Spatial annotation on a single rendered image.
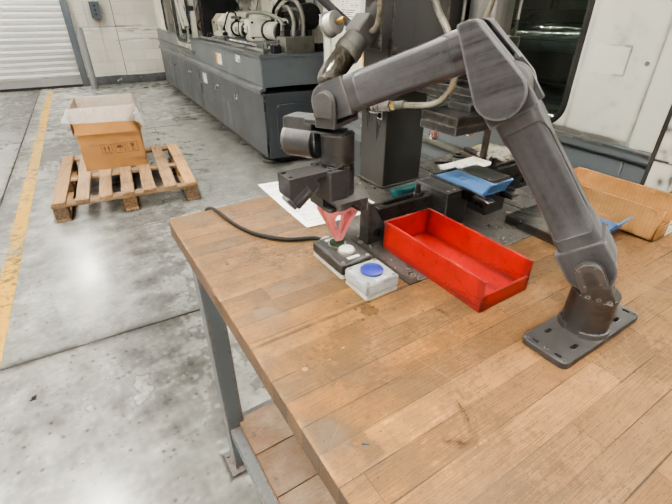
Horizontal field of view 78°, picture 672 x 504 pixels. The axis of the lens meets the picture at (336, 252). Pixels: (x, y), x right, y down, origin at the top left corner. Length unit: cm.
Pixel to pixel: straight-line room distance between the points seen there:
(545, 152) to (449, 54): 17
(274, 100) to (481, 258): 332
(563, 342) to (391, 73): 45
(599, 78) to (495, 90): 98
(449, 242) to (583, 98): 82
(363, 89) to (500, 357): 43
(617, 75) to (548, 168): 92
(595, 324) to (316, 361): 40
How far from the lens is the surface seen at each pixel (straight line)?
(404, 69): 62
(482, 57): 57
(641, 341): 77
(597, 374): 67
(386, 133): 109
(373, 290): 69
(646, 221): 107
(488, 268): 82
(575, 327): 70
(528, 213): 104
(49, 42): 981
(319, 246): 79
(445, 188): 93
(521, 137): 59
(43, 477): 181
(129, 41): 989
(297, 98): 405
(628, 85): 149
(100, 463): 175
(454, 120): 86
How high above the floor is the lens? 132
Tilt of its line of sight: 31 degrees down
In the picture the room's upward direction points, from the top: straight up
